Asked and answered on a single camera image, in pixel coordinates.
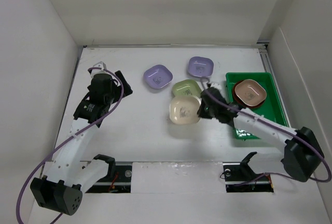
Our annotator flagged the cream square plate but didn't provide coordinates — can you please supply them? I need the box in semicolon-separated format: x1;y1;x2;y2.
169;95;201;125

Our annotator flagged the red round plate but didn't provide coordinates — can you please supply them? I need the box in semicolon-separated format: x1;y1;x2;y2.
232;80;265;109

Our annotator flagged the green square plate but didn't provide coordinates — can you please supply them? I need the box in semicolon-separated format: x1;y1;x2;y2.
172;79;202;97

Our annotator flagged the purple square plate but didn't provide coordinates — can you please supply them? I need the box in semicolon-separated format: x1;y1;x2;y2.
187;57;214;78
143;64;173;90

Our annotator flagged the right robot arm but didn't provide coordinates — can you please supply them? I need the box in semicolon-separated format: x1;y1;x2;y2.
197;87;331;183

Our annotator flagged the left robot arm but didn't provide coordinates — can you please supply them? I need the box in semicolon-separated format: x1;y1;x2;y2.
30;67;133;216

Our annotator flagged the green plastic bin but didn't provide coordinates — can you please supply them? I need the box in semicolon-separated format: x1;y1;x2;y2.
226;73;288;126

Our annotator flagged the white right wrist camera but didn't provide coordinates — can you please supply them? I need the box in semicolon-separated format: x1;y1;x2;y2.
210;82;222;90

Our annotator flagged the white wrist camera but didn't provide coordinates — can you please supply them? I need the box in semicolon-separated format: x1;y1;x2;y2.
88;62;107;78
210;82;222;90

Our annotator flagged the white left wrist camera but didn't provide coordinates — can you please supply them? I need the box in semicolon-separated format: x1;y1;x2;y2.
88;62;107;78

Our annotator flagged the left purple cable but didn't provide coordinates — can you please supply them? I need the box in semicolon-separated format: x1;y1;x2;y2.
16;67;125;224

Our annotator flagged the purple cable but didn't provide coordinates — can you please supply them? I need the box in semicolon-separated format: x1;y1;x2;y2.
201;77;329;183
16;67;125;224

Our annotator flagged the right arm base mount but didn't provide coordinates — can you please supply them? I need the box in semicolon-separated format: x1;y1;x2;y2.
219;152;274;193

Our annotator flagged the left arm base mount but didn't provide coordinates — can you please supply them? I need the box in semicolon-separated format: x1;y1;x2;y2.
87;163;132;193

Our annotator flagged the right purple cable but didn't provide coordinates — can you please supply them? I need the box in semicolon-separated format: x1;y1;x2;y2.
201;77;329;183

